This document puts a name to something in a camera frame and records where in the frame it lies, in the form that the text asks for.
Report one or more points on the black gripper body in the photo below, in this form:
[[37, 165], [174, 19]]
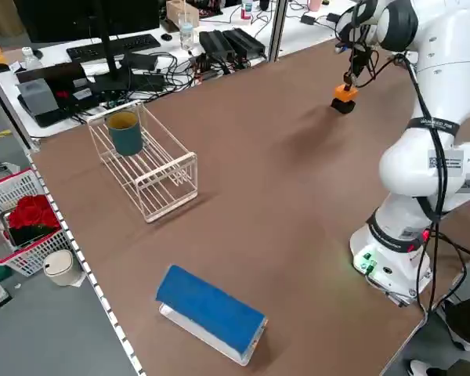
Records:
[[360, 58]]

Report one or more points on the orange button box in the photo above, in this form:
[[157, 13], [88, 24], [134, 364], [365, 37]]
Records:
[[341, 96]]

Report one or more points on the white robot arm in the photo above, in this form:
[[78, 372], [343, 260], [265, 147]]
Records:
[[434, 58]]

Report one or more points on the pink cup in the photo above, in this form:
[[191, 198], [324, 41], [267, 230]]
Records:
[[314, 4]]

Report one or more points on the cardboard box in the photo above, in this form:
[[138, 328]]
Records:
[[178, 9]]

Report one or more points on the grey tissue box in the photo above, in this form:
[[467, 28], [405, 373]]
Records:
[[37, 98]]

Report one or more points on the black flower box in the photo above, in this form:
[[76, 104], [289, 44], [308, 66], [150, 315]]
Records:
[[31, 237]]

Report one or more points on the black power adapter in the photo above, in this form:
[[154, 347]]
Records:
[[308, 19], [333, 17]]

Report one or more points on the black power supply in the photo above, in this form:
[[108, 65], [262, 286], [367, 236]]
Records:
[[244, 41], [215, 43]]

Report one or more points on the red and white bottle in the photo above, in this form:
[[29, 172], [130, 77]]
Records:
[[246, 9]]

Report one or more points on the clear water bottle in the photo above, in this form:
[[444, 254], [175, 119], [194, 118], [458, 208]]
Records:
[[31, 58], [186, 33]]

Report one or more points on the black computer mouse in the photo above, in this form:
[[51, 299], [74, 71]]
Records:
[[166, 37]]

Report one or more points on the dark green cylindrical can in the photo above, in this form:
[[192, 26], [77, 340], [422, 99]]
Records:
[[126, 137]]

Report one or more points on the black keyboard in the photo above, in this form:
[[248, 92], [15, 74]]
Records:
[[113, 45]]

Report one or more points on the black monitor stand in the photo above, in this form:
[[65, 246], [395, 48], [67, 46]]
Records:
[[109, 58]]

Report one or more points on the person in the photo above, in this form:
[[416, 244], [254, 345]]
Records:
[[464, 321]]

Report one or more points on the blue cloth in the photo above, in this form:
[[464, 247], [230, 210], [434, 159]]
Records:
[[211, 309]]

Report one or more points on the black monitor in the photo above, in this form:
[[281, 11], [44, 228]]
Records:
[[82, 15]]

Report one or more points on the black tray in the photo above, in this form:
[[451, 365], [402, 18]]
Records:
[[66, 74]]

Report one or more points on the red rose bouquet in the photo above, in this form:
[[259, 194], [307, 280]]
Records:
[[33, 211]]

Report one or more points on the white shopping basket red rim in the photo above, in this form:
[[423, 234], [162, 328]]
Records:
[[31, 262]]

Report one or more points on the aluminium frame post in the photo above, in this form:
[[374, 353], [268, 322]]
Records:
[[11, 113], [278, 27]]

